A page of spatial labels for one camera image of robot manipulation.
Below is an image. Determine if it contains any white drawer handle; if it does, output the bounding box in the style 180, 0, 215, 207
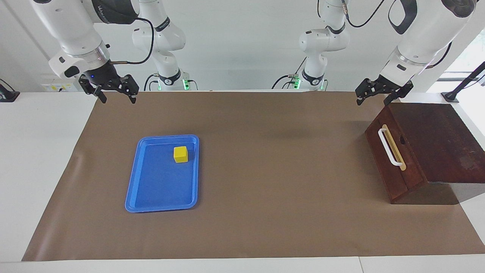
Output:
378, 128, 403, 167

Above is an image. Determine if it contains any wooden drawer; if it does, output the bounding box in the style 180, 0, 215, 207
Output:
365, 105, 425, 192

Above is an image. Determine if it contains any black stand with base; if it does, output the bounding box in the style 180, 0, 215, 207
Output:
441, 62, 485, 103

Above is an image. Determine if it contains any dark wooden cabinet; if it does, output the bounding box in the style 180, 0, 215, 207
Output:
365, 102, 485, 205

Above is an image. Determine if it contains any blue plastic tray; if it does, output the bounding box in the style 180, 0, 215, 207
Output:
125, 135, 200, 213

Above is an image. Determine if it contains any brown table mat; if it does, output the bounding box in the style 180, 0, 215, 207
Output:
22, 90, 485, 261

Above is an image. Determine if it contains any black right base cable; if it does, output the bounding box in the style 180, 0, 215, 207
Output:
144, 73, 160, 91

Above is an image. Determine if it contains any black base cable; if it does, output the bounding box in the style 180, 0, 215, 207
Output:
144, 73, 160, 91
271, 74, 300, 90

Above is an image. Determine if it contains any white wall outlet box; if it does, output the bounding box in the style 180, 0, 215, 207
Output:
41, 77, 82, 92

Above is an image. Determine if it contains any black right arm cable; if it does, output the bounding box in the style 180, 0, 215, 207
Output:
112, 17, 155, 65

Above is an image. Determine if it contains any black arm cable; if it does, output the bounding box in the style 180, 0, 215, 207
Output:
112, 17, 155, 65
341, 0, 386, 29

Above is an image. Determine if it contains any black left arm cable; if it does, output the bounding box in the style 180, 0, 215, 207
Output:
341, 0, 386, 29

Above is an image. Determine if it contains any black left base cable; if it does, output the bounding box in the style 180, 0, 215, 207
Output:
271, 74, 300, 90

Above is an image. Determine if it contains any black clamp mount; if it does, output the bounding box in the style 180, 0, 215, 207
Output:
0, 79, 20, 102

